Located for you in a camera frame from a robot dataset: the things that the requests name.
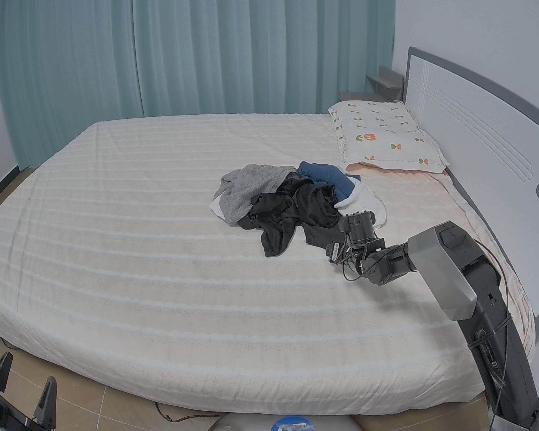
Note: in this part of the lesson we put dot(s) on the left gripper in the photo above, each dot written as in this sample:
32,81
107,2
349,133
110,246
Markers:
4,413

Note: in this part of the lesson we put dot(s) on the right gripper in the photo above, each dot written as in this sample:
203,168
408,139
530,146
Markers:
339,253

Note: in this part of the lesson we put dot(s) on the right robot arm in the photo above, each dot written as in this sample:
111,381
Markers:
435,258

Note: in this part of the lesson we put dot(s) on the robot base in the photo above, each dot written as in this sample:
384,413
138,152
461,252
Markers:
251,424

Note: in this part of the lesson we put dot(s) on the pile of clothes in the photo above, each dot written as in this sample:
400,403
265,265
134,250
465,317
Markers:
269,186

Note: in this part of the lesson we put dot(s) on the bed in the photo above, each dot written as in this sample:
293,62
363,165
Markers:
139,240

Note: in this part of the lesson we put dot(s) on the white printed pillow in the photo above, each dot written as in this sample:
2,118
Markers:
386,137

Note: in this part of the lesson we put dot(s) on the grey bedside table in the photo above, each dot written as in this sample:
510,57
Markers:
386,81

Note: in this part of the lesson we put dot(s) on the blue-green curtain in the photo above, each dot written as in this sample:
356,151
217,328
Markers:
161,38

